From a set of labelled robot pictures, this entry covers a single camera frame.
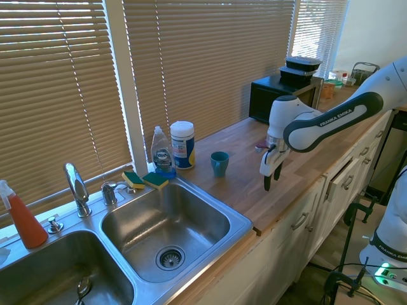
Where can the narrow tan window blind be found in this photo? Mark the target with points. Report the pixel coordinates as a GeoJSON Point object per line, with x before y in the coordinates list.
{"type": "Point", "coordinates": [318, 28]}

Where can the yellow green sponge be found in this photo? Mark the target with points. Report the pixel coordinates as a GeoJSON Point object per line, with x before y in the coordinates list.
{"type": "Point", "coordinates": [133, 179]}
{"type": "Point", "coordinates": [155, 181]}

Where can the teal mug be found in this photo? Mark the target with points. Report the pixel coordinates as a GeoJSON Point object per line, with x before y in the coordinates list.
{"type": "Point", "coordinates": [219, 165]}

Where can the orange spray bottle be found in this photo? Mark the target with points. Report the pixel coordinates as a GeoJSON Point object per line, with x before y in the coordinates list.
{"type": "Point", "coordinates": [25, 222]}

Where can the orange box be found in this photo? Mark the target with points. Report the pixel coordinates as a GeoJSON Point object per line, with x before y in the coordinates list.
{"type": "Point", "coordinates": [327, 90]}

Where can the disinfecting wipes canister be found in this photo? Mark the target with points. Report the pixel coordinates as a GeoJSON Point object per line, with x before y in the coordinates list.
{"type": "Point", "coordinates": [182, 144]}

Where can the metal sink drain strainer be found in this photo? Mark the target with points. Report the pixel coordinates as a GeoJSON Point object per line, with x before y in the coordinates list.
{"type": "Point", "coordinates": [170, 258]}

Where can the stainless steel double sink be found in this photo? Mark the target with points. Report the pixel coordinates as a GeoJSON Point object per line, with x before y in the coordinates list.
{"type": "Point", "coordinates": [159, 222]}

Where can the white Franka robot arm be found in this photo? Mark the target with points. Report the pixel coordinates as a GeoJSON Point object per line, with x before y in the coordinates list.
{"type": "Point", "coordinates": [334, 122]}

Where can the white kitchen cabinets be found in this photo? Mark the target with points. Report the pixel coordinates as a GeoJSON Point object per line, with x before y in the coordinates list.
{"type": "Point", "coordinates": [286, 254]}

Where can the black plastic food container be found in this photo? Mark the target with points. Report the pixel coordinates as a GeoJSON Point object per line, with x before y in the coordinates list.
{"type": "Point", "coordinates": [302, 62]}
{"type": "Point", "coordinates": [297, 75]}

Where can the black metal clamp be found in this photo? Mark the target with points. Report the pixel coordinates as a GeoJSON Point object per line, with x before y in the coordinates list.
{"type": "Point", "coordinates": [343, 282]}
{"type": "Point", "coordinates": [359, 216]}

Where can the black microwave oven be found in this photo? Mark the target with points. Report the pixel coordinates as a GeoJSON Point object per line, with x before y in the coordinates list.
{"type": "Point", "coordinates": [276, 95]}

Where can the clear dish soap bottle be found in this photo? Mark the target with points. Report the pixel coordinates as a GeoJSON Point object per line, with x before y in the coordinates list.
{"type": "Point", "coordinates": [162, 155]}

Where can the chrome faucet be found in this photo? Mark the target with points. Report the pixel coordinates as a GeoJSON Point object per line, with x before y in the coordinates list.
{"type": "Point", "coordinates": [76, 187]}

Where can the black dishwasher front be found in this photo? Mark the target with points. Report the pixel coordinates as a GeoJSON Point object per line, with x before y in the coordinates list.
{"type": "Point", "coordinates": [391, 152]}

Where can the wide tan window blind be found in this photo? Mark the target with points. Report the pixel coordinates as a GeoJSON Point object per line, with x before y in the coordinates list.
{"type": "Point", "coordinates": [63, 95]}
{"type": "Point", "coordinates": [206, 63]}

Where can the white round container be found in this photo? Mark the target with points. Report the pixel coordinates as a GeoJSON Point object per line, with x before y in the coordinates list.
{"type": "Point", "coordinates": [338, 74]}

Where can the small chrome sink knob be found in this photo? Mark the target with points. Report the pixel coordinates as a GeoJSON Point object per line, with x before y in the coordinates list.
{"type": "Point", "coordinates": [55, 225]}

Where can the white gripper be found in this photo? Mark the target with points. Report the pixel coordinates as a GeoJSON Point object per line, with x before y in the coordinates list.
{"type": "Point", "coordinates": [268, 160]}

